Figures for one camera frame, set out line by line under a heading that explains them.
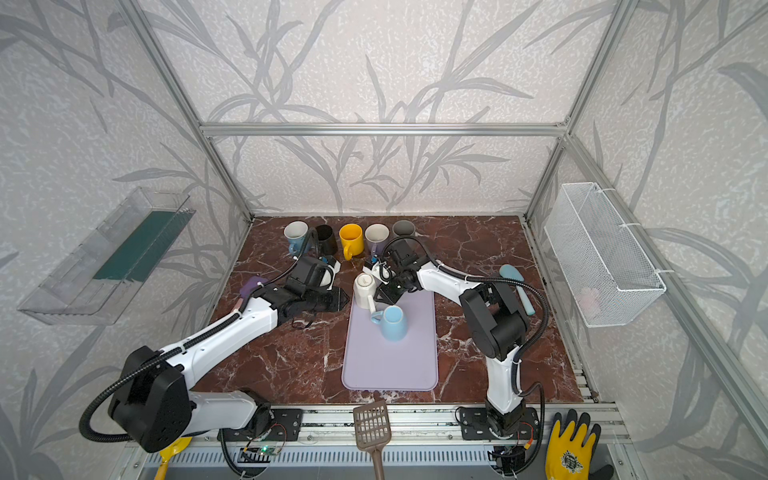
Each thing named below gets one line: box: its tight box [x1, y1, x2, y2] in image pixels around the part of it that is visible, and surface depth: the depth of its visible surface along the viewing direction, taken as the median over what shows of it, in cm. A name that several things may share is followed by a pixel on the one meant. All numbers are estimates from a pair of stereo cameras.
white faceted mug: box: [353, 272, 376, 314], surface depth 91 cm
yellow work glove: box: [545, 409, 614, 480], surface depth 69 cm
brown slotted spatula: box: [353, 400, 392, 480], surface depth 73 cm
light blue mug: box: [370, 305, 409, 342], surface depth 85 cm
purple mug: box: [364, 223, 390, 255], surface depth 107 cm
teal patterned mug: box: [284, 220, 309, 256], surface depth 104 cm
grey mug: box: [392, 220, 416, 238], surface depth 107 cm
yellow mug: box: [339, 223, 365, 261], surface depth 106 cm
